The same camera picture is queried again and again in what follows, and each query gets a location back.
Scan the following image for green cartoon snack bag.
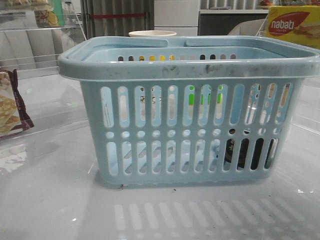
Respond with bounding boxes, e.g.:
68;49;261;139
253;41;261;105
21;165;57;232
34;0;65;28

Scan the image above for brown cracker snack packet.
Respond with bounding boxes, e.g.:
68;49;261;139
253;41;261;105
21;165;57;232
0;69;34;138

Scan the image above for cream paper cup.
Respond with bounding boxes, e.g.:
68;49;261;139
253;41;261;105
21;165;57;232
128;30;177;38

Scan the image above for clear acrylic display shelf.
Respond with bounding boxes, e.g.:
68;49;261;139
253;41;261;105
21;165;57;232
0;12;88;148

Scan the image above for yellow nabati wafer box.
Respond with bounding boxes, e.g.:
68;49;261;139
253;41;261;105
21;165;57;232
264;5;320;49

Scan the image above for packaged bread slice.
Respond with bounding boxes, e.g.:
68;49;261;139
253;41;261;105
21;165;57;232
6;0;50;8

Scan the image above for light blue plastic basket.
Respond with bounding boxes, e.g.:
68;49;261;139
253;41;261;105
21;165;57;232
58;35;320;185

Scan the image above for white cabinet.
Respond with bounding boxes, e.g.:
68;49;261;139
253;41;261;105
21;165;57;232
154;0;201;36

